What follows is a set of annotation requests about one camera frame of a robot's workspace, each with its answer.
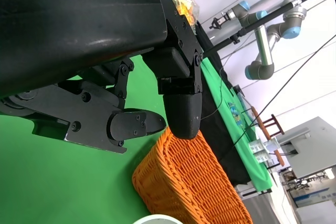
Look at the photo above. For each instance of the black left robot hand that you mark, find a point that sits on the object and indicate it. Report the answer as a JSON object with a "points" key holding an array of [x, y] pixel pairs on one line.
{"points": [[78, 24]]}

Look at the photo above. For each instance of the grey round bowl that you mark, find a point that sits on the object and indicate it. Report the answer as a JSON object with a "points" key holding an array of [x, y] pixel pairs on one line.
{"points": [[157, 220]]}

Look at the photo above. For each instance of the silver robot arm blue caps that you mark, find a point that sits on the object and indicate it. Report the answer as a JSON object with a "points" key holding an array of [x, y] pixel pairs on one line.
{"points": [[263, 48]]}

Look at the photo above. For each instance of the clear plastic bag of bread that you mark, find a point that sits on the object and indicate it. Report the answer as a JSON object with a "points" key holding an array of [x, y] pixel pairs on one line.
{"points": [[186, 6]]}

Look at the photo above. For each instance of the orange wicker basket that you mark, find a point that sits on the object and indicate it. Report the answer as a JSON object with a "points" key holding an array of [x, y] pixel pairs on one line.
{"points": [[189, 182]]}

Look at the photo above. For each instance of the black cloth backdrop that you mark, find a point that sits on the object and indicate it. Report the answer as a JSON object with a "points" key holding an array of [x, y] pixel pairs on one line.
{"points": [[210, 134]]}

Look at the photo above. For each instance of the long black rod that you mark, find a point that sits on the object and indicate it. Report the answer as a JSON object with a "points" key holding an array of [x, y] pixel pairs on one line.
{"points": [[275, 10]]}

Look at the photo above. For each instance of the brown wooden chair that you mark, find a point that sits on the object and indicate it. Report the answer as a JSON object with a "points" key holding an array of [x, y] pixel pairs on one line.
{"points": [[275, 123]]}

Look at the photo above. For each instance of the clear plastic box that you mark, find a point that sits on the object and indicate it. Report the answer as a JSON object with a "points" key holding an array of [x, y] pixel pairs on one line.
{"points": [[262, 150]]}

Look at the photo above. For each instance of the grey panel table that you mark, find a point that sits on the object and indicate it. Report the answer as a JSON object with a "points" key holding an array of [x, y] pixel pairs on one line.
{"points": [[309, 150]]}

